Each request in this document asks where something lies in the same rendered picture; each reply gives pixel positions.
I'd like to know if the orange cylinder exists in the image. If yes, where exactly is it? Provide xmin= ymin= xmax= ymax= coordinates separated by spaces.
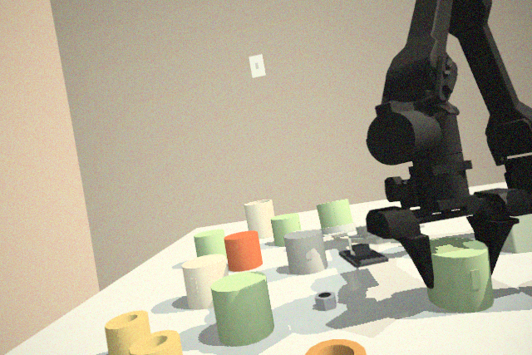
xmin=224 ymin=230 xmax=263 ymax=272

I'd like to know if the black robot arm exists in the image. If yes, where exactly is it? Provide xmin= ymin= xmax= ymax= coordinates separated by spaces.
xmin=366 ymin=0 xmax=532 ymax=198

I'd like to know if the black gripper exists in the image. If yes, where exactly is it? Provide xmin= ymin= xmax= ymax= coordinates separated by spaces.
xmin=365 ymin=152 xmax=532 ymax=289

